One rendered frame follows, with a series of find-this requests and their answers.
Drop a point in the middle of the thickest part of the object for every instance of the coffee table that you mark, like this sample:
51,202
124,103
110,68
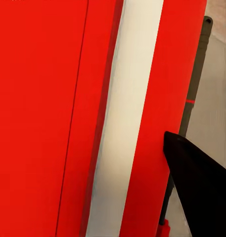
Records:
207,125

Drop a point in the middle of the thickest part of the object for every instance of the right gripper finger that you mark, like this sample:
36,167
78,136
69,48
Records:
201,185

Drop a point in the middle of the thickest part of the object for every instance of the radio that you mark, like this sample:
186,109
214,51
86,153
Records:
87,90

